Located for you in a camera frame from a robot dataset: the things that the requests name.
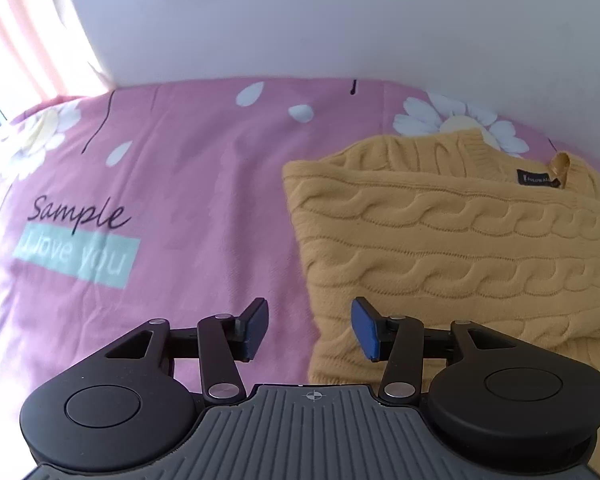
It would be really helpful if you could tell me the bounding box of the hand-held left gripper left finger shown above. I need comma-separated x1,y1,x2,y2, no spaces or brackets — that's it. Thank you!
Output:
105,297,270,406

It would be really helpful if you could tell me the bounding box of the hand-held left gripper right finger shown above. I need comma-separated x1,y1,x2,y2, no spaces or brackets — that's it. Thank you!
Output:
351,297,518,406

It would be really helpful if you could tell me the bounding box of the yellow cable-knit cardigan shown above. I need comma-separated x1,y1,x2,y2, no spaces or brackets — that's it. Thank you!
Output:
281,127,600,480

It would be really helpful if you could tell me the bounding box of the pink floral bed sheet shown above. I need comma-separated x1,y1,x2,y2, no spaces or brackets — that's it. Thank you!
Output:
0,75,573,403

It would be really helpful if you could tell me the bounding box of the floral curtain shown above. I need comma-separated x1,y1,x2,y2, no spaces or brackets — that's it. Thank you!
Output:
0,0,115,108

